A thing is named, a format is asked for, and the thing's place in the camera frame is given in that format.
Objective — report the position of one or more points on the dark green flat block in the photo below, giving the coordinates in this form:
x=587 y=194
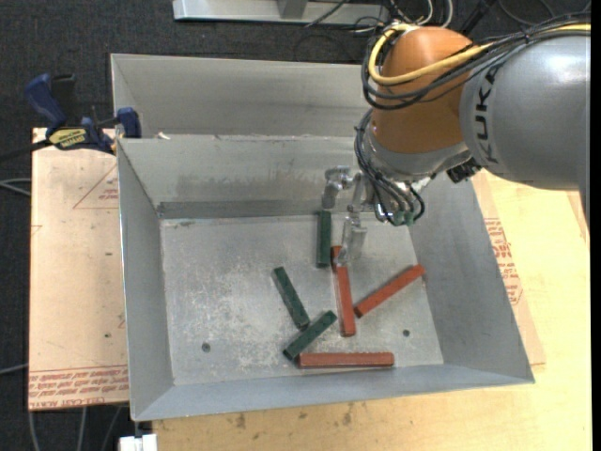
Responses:
x=310 y=335
x=323 y=240
x=291 y=299

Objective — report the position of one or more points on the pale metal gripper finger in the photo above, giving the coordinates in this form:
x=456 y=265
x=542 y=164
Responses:
x=354 y=240
x=333 y=183

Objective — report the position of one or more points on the grey metal bin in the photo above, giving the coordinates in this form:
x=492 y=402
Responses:
x=235 y=289

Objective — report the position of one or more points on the red-brown flat block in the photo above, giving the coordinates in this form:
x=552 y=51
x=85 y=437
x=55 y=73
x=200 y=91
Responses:
x=389 y=290
x=346 y=360
x=345 y=303

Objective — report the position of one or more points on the brown cardboard board red print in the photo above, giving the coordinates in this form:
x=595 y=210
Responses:
x=75 y=252

